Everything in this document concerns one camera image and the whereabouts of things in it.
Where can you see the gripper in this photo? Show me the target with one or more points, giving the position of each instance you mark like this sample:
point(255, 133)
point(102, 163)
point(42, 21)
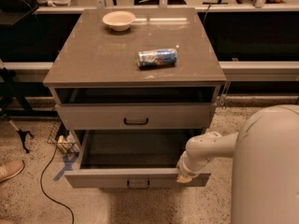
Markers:
point(186, 171)

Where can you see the grey drawer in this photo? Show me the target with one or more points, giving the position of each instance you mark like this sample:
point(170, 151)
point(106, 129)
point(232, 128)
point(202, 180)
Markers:
point(124, 117)
point(129, 159)

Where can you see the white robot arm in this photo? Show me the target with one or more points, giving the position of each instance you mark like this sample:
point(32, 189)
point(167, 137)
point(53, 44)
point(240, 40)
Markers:
point(265, 154)

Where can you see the grey top drawer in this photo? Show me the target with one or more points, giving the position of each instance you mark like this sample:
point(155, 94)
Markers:
point(124, 117)

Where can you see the grey drawer cabinet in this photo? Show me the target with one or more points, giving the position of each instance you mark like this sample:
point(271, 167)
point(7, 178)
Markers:
point(98, 66)

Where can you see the blue tape cross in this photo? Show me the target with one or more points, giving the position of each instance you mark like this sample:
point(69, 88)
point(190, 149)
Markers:
point(68, 162)

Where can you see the blue white drink can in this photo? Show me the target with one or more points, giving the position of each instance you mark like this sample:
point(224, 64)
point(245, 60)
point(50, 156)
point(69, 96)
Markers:
point(156, 57)

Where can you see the white paper bowl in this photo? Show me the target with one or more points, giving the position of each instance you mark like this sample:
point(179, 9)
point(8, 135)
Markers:
point(119, 20)

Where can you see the tan shoe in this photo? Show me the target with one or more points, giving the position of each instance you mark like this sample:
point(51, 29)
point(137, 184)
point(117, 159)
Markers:
point(10, 170)

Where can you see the black office chair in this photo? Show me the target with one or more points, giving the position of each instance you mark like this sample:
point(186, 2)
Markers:
point(13, 11)

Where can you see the wire basket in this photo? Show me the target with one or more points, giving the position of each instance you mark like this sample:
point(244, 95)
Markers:
point(62, 139)

